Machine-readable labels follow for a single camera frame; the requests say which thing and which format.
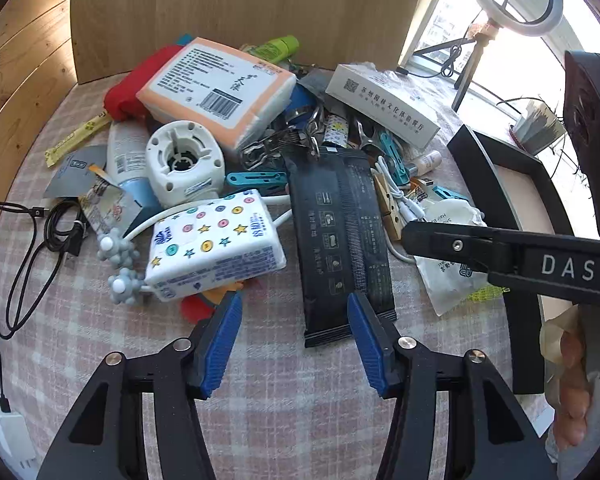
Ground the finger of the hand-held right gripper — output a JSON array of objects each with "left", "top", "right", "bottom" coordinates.
[{"left": 402, "top": 220, "right": 526, "bottom": 273}]

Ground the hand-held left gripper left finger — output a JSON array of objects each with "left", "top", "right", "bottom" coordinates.
[{"left": 37, "top": 291, "right": 244, "bottom": 480}]

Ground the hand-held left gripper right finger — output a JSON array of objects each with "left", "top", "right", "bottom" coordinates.
[{"left": 347, "top": 291, "right": 558, "bottom": 480}]

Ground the orange toy keychain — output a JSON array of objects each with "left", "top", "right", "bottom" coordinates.
[{"left": 180, "top": 282, "right": 246, "bottom": 326}]

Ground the white plastic bag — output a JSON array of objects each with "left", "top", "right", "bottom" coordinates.
[{"left": 411, "top": 199, "right": 506, "bottom": 318}]

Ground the wooden clothespin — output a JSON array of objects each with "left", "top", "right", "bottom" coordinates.
[{"left": 371, "top": 170, "right": 407, "bottom": 242}]

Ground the black tray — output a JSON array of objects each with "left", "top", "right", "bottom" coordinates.
[{"left": 446, "top": 123, "right": 577, "bottom": 396}]

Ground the black comb package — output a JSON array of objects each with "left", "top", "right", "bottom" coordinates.
[{"left": 281, "top": 147, "right": 398, "bottom": 349}]

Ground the white thick cord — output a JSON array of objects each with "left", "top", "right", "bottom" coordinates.
[{"left": 122, "top": 194, "right": 293, "bottom": 241}]

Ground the pink plaid covered desktop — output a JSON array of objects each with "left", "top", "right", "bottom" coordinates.
[{"left": 0, "top": 62, "right": 553, "bottom": 480}]

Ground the person's right hand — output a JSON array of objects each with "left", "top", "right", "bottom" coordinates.
[{"left": 550, "top": 332, "right": 593, "bottom": 448}]

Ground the orange white snack sachet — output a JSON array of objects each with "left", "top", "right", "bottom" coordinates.
[
  {"left": 79, "top": 162, "right": 141, "bottom": 235},
  {"left": 407, "top": 182, "right": 436, "bottom": 213}
]

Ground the yellow-green mesh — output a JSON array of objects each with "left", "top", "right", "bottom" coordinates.
[{"left": 466, "top": 284, "right": 510, "bottom": 304}]

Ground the small pink-white bottle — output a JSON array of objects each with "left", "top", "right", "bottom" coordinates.
[{"left": 406, "top": 150, "right": 443, "bottom": 177}]

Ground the star patterned tissue pack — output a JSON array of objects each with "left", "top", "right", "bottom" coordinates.
[{"left": 144, "top": 189, "right": 287, "bottom": 304}]

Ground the grey flower-shaped knob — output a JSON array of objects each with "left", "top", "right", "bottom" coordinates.
[
  {"left": 107, "top": 268, "right": 146, "bottom": 306},
  {"left": 96, "top": 227, "right": 142, "bottom": 273}
]

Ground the small metal clamp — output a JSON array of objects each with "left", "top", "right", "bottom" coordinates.
[{"left": 352, "top": 117, "right": 382, "bottom": 154}]

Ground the grey planter box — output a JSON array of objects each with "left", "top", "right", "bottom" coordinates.
[{"left": 509, "top": 99, "right": 567, "bottom": 157}]

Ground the patterned lighter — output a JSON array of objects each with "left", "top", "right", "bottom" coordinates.
[{"left": 324, "top": 112, "right": 351, "bottom": 148}]

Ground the white printed box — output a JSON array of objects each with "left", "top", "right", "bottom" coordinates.
[{"left": 325, "top": 63, "right": 442, "bottom": 149}]

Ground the black tripod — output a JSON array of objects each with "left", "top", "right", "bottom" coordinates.
[{"left": 415, "top": 15, "right": 506, "bottom": 113}]

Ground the teal flat clip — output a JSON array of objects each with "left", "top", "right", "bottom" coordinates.
[{"left": 225, "top": 170, "right": 289, "bottom": 197}]

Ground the white plastic device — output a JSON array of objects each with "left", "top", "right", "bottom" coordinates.
[{"left": 145, "top": 119, "right": 227, "bottom": 209}]

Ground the large metal clamp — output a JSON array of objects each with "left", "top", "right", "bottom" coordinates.
[{"left": 240, "top": 125, "right": 326, "bottom": 173}]

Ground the white lotion tube blue cap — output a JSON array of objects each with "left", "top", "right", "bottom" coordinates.
[{"left": 106, "top": 121, "right": 162, "bottom": 221}]

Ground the white power adapter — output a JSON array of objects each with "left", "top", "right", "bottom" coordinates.
[{"left": 0, "top": 406, "right": 37, "bottom": 472}]

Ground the yellow stick sachet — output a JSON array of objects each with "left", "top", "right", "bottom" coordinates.
[{"left": 45, "top": 111, "right": 113, "bottom": 169}]

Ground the green tube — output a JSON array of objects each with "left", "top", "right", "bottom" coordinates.
[{"left": 240, "top": 35, "right": 301, "bottom": 65}]

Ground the orange tissue pack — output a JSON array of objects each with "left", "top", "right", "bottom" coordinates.
[{"left": 136, "top": 36, "right": 298, "bottom": 152}]

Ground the red cloth pouch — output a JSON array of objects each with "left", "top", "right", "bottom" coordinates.
[{"left": 103, "top": 45, "right": 183, "bottom": 122}]

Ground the white usb cable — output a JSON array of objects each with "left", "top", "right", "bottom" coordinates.
[{"left": 375, "top": 156, "right": 428, "bottom": 263}]

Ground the black cable with plug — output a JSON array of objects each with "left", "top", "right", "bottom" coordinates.
[{"left": 396, "top": 42, "right": 463, "bottom": 80}]

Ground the black usb cable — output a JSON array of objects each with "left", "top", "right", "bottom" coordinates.
[{"left": 0, "top": 201, "right": 90, "bottom": 341}]

